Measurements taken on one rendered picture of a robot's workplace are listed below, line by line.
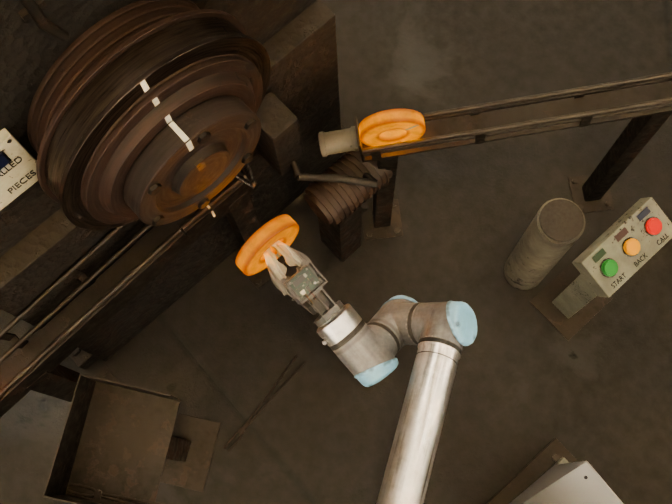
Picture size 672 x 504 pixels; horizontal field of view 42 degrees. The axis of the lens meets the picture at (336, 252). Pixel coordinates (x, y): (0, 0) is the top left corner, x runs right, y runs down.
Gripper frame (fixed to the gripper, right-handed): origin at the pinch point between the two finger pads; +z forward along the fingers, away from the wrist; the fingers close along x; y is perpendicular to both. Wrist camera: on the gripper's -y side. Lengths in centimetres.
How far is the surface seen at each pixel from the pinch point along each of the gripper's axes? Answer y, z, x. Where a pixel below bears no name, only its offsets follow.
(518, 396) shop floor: -63, -82, -34
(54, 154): 33, 34, 21
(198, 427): -79, -29, 42
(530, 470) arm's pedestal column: -57, -98, -21
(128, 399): -23, -7, 44
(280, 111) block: -10.3, 20.2, -22.6
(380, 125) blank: -8.4, 3.5, -37.6
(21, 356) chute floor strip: -30, 16, 57
